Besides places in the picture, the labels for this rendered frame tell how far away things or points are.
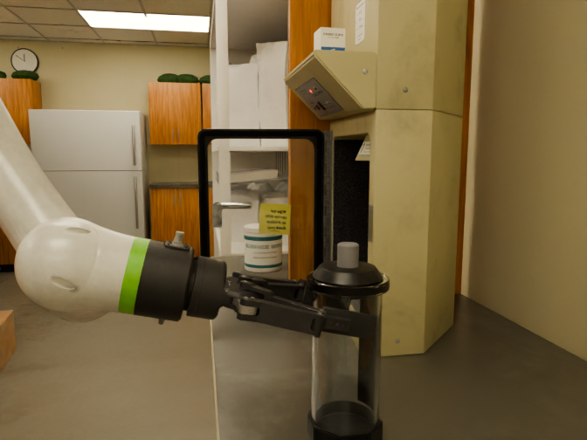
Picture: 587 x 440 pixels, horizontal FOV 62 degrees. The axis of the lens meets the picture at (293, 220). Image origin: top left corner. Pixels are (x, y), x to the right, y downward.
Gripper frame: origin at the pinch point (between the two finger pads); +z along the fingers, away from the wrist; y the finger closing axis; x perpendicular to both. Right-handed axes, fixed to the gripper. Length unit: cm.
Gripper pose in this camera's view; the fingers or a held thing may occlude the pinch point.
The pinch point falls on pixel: (343, 311)
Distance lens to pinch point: 66.3
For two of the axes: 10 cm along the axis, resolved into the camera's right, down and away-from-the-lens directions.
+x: -2.3, 9.7, 0.9
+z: 9.5, 2.0, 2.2
